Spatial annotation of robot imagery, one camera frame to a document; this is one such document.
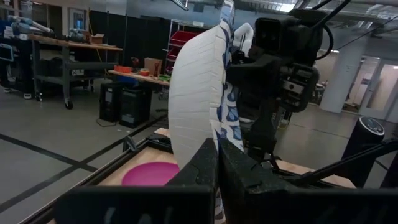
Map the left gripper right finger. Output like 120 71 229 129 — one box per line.
218 139 398 224

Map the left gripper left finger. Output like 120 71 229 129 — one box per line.
52 138 218 224

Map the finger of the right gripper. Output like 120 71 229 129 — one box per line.
225 53 283 83

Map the pink plastic plate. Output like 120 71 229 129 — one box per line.
121 161 181 187

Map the blue patterned paper plate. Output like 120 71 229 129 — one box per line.
167 0 245 224

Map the black table clamp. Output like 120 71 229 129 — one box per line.
123 135 139 153

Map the metal rack with red bins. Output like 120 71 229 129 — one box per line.
164 18 206 75

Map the black cylindrical air purifier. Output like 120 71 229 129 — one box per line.
334 116 386 189

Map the brown cardboard box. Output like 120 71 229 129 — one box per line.
143 57 163 77

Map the black computer tower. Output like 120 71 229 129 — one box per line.
119 86 153 129
98 82 124 123

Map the blue storage bin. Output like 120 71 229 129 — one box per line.
116 75 141 85

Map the orange tray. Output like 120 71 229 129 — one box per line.
113 64 134 74

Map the small cardboard box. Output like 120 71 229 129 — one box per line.
89 33 106 45

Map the metal workbench with wooden top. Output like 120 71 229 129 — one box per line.
18 32 124 110

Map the black equipment cart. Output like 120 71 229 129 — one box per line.
0 18 35 100

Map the grey cylindrical equipment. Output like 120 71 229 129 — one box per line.
7 14 55 35

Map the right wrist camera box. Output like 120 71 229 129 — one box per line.
254 17 285 54

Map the black aluminium table frame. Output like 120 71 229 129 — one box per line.
17 118 398 224

